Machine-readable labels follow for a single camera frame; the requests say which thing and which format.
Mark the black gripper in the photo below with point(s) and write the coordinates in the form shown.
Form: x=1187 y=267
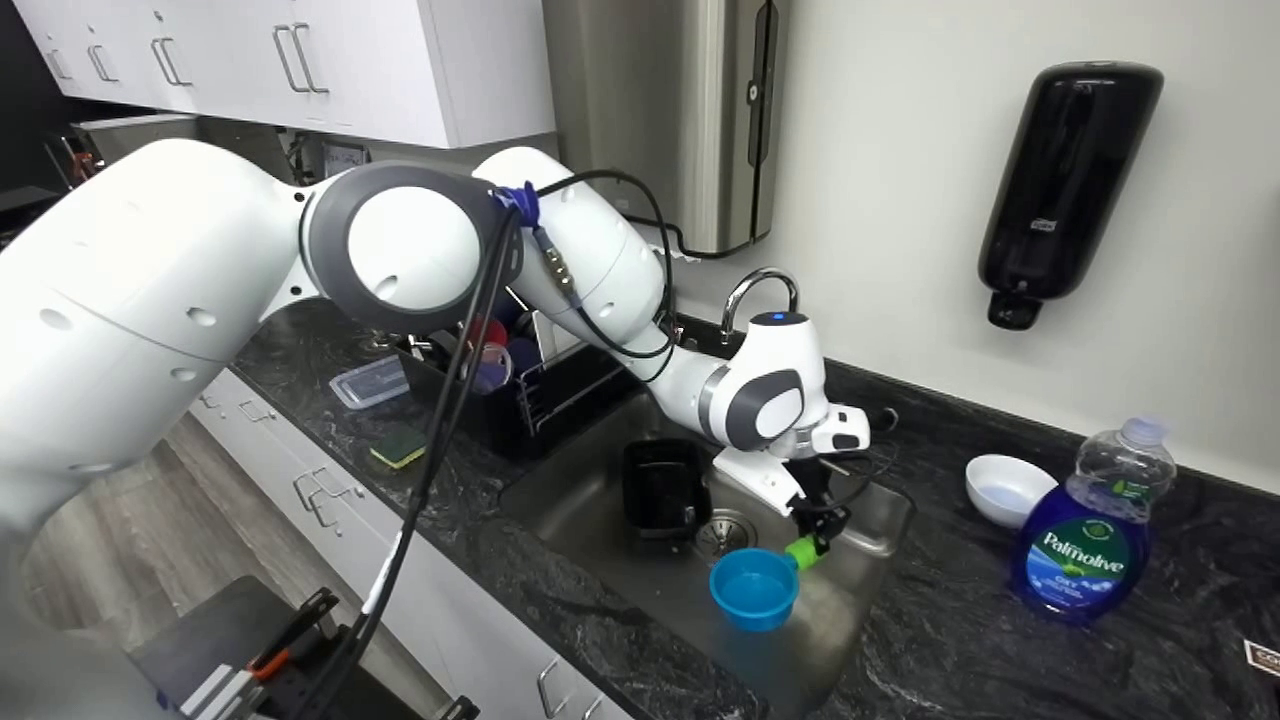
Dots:
x=827 y=482

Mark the blue plastic bowl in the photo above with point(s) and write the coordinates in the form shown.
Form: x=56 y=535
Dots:
x=755 y=590

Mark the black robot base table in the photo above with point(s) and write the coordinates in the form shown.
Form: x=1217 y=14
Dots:
x=240 y=642

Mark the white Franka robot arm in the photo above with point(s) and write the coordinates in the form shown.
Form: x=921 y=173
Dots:
x=162 y=295

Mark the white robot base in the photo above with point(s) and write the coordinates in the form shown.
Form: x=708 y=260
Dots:
x=65 y=682

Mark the sink drain strainer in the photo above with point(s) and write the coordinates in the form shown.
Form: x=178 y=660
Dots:
x=726 y=535

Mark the stainless steel sink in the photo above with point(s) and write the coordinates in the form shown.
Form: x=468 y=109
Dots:
x=853 y=625

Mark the black container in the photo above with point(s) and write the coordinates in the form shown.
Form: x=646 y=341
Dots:
x=666 y=487

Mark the small white bowl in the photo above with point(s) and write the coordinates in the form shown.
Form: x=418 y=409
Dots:
x=1007 y=487

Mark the chrome faucet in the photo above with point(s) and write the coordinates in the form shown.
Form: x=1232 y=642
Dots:
x=762 y=286

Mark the blue dish soap bottle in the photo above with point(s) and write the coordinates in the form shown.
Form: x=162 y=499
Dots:
x=1086 y=546

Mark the black dish rack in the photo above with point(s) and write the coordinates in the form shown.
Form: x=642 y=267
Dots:
x=561 y=401

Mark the purple clear cup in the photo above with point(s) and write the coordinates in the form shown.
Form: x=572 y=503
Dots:
x=494 y=362

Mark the green yellow sponge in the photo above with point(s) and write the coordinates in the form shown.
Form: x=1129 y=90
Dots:
x=397 y=454

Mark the steel paper towel dispenser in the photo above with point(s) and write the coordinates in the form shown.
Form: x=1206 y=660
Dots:
x=663 y=107

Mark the clear plastic container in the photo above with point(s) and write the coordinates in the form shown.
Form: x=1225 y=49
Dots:
x=368 y=381

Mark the white lower cabinets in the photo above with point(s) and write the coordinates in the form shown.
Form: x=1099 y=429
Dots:
x=332 y=523

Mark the silver coffee brewer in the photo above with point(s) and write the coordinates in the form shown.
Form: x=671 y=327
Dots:
x=133 y=134

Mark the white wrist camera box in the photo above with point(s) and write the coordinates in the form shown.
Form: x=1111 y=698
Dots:
x=762 y=482

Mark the black wall soap dispenser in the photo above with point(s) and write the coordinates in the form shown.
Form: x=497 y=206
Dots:
x=1066 y=173

